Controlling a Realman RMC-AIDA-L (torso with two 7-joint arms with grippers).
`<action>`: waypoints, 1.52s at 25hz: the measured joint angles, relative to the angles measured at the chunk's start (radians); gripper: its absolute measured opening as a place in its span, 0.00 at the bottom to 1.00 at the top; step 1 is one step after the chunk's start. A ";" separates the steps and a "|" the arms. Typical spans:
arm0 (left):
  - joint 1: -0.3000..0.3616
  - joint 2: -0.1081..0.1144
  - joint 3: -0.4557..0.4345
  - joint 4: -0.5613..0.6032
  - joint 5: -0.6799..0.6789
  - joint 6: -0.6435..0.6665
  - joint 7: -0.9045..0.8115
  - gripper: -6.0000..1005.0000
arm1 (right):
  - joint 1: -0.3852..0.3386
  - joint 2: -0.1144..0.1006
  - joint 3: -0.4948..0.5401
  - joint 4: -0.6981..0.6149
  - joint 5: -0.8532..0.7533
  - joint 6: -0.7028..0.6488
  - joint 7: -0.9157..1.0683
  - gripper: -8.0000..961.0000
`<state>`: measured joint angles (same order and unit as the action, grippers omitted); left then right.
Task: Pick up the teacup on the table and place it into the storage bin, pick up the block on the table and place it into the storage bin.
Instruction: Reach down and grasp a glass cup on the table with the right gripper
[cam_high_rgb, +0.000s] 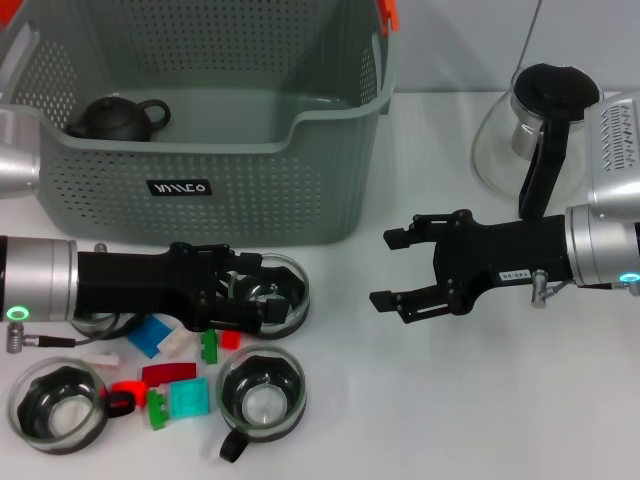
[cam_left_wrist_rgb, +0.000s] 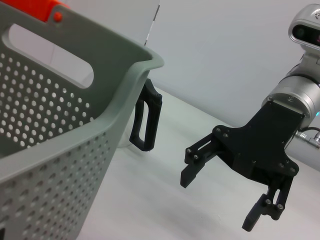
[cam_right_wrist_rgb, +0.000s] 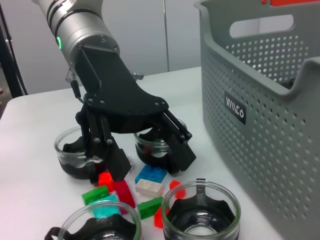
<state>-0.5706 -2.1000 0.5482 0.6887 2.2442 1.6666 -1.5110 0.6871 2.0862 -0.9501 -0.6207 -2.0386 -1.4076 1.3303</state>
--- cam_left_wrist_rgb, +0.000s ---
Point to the right wrist camera silver housing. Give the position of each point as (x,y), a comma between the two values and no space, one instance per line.
(305,22)

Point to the grey perforated plastic storage bin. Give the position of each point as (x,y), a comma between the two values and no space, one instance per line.
(62,150)

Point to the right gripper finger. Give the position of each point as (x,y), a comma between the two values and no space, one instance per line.
(250,220)
(190,175)

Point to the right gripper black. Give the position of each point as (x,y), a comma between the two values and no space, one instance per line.
(262,140)

